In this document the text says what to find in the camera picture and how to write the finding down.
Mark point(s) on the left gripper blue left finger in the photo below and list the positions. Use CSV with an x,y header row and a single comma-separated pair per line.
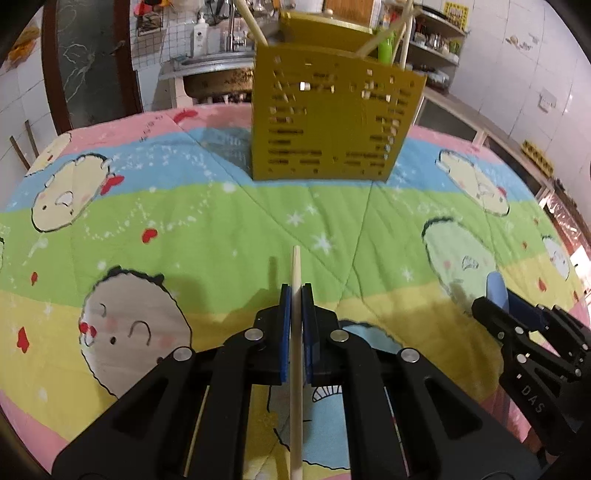
x,y
284,316

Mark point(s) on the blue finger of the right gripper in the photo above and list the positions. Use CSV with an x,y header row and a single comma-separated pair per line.
x,y
563,332
507,323

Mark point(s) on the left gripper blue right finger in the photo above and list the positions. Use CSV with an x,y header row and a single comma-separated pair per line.
x,y
309,330

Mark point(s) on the light blue spoon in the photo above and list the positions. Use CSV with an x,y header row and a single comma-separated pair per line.
x,y
496,291

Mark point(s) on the kitchen counter cabinets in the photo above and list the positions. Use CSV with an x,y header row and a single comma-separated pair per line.
x,y
448,115

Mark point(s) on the steel kitchen sink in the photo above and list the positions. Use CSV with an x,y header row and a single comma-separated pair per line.
x,y
210,76

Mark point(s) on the colourful cartoon quilt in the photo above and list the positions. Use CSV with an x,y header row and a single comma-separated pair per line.
x,y
148,233

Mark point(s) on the yellow egg tray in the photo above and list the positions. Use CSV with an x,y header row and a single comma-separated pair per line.
x,y
538,157

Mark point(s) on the yellow perforated utensil holder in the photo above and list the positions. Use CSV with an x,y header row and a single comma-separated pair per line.
x,y
323,107

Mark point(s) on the wooden chopstick beside gripper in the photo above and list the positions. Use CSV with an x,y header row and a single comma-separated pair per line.
x,y
250,21

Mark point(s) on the dark wooden door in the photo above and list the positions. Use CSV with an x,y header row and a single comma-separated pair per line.
x,y
87,62

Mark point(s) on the wooden cutting board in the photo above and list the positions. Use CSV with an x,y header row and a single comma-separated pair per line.
x,y
356,11

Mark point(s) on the green handled utensil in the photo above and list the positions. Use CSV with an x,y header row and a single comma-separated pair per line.
x,y
386,49

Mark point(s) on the corner wall shelf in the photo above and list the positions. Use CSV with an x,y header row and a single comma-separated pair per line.
x,y
435,41

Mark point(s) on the wooden sticks against wall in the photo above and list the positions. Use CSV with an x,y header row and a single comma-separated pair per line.
x,y
25,146

